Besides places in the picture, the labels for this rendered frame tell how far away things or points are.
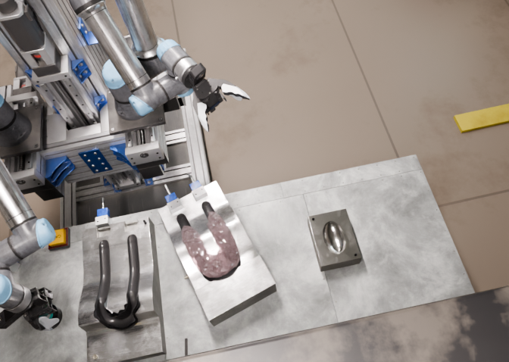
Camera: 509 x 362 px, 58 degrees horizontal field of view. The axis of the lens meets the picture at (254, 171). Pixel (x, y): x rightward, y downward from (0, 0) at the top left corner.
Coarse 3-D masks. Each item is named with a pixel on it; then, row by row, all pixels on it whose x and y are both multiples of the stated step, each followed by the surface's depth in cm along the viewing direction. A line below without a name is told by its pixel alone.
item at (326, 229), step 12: (312, 216) 176; (324, 216) 175; (336, 216) 175; (312, 228) 173; (324, 228) 174; (336, 228) 174; (348, 228) 172; (312, 240) 177; (324, 240) 172; (336, 240) 173; (348, 240) 170; (324, 252) 169; (336, 252) 169; (348, 252) 168; (324, 264) 166; (336, 264) 168; (348, 264) 171
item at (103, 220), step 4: (104, 200) 191; (104, 204) 190; (104, 208) 187; (100, 212) 187; (104, 212) 187; (108, 212) 188; (100, 216) 185; (104, 216) 184; (108, 216) 187; (96, 220) 184; (100, 220) 184; (104, 220) 183; (108, 220) 185; (96, 224) 183; (100, 224) 183; (104, 224) 184; (108, 224) 184
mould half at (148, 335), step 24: (96, 240) 176; (120, 240) 175; (144, 240) 174; (96, 264) 172; (120, 264) 171; (144, 264) 170; (96, 288) 166; (120, 288) 164; (144, 288) 162; (144, 312) 157; (96, 336) 162; (120, 336) 161; (144, 336) 160; (96, 360) 158; (120, 360) 157
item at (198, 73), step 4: (196, 64) 128; (200, 64) 127; (192, 68) 127; (196, 68) 126; (200, 68) 127; (204, 68) 127; (192, 72) 126; (196, 72) 126; (200, 72) 127; (204, 72) 129; (192, 76) 127; (196, 76) 127; (200, 76) 128; (204, 76) 136; (192, 80) 131; (196, 80) 132; (200, 80) 137; (192, 84) 136
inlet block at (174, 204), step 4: (164, 188) 188; (168, 192) 186; (168, 196) 185; (172, 196) 184; (168, 200) 184; (172, 200) 184; (176, 200) 182; (168, 204) 181; (172, 204) 181; (176, 204) 181; (180, 204) 181; (172, 208) 180; (176, 208) 181; (180, 208) 183; (172, 212) 182
